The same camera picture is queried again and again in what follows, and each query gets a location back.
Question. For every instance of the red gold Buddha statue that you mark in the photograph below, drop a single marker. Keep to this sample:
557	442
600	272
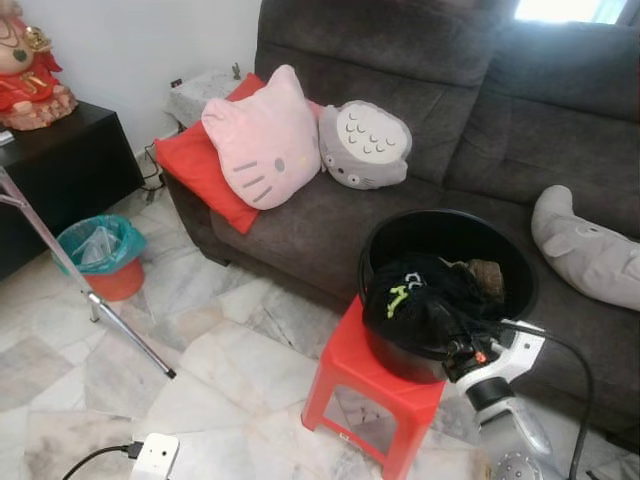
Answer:
30	90

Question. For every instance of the grey cloth covered side table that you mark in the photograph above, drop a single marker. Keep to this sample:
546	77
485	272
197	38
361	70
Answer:
200	90

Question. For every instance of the grey elephant plush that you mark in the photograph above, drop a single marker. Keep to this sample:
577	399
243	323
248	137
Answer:
580	250

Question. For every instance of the silver metal clothes rack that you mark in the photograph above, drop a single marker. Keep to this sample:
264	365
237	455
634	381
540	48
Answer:
100	305

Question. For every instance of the black TV console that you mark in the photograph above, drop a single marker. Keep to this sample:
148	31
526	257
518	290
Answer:
60	170

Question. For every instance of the pink cat face cushion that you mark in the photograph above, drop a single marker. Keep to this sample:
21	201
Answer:
260	140

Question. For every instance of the brown woven item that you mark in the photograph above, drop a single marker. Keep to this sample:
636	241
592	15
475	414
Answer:
485	280

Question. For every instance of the dark grey fabric sofa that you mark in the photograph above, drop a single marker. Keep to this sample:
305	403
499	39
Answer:
480	130

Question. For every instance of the grey round creature cushion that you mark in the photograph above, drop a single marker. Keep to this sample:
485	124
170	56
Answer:
365	145

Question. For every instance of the orange bin teal liner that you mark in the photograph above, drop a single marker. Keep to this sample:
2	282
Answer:
110	280

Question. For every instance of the black shirt green print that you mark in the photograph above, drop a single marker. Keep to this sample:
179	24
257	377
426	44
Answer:
420	300

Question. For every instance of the black plastic bucket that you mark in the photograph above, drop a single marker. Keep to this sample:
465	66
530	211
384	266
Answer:
395	350

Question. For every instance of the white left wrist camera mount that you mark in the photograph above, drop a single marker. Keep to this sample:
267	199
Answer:
155	460

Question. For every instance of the red plastic stool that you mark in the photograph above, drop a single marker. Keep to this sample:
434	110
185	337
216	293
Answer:
350	370

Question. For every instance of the red cushion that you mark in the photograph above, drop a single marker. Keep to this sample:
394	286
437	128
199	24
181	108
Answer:
190	165

